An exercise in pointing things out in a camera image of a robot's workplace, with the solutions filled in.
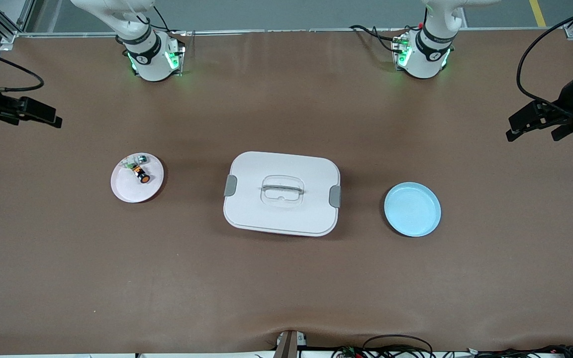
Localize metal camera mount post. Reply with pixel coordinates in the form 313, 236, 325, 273
273, 330, 308, 358

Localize light blue round plate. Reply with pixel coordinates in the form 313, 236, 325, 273
384, 182, 442, 237

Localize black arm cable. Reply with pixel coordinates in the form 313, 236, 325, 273
517, 2, 573, 114
0, 44, 45, 93

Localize pale pink round plate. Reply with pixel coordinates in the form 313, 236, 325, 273
110, 152, 165, 203

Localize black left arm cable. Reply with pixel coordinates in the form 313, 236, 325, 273
517, 2, 573, 114

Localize black arm base cables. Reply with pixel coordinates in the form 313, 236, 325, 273
350, 25, 401, 53

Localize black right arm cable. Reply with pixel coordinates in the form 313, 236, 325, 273
0, 44, 45, 93

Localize black cable bundle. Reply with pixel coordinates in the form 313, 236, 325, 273
331, 334, 573, 358

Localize pink box with white lid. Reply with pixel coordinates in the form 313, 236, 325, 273
223, 151, 342, 237

